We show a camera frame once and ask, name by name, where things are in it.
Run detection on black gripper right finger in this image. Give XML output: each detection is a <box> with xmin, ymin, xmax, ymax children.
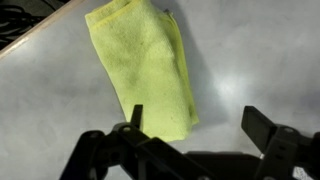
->
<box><xmin>241</xmin><ymin>105</ymin><xmax>320</xmax><ymax>180</ymax></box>

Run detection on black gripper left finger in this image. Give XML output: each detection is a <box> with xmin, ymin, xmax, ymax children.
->
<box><xmin>59</xmin><ymin>104</ymin><xmax>216</xmax><ymax>180</ymax></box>

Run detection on yellow microfiber towel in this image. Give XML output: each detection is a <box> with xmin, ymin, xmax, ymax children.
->
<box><xmin>84</xmin><ymin>0</ymin><xmax>200</xmax><ymax>143</ymax></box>

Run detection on black cables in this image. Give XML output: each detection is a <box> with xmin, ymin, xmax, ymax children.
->
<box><xmin>0</xmin><ymin>0</ymin><xmax>69</xmax><ymax>51</ymax></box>

